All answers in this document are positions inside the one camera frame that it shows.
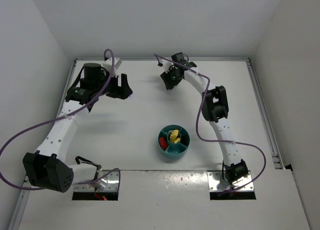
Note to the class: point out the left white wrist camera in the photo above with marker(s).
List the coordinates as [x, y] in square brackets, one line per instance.
[112, 65]

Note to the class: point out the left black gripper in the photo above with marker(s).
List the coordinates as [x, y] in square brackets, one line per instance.
[116, 88]

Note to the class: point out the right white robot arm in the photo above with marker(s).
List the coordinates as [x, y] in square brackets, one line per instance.
[214, 108]

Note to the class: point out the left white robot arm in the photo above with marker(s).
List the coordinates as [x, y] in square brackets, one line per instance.
[46, 167]

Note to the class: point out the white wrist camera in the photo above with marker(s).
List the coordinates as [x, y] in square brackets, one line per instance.
[112, 65]
[164, 64]

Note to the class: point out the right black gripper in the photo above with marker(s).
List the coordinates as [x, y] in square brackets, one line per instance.
[167, 78]

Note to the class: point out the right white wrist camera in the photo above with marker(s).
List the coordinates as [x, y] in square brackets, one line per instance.
[164, 64]

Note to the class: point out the teal divided round container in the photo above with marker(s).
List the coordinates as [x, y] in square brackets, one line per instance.
[178, 150]

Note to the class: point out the metal base plate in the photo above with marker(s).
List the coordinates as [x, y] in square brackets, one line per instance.
[108, 184]
[217, 184]

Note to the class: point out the small yellow lego brick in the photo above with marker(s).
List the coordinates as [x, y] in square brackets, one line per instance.
[174, 134]

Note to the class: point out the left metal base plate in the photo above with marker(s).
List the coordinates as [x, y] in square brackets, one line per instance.
[108, 184]

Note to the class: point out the red curved lego piece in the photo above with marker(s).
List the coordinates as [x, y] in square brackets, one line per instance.
[163, 143]

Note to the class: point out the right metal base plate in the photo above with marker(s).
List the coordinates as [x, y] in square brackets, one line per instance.
[217, 184]

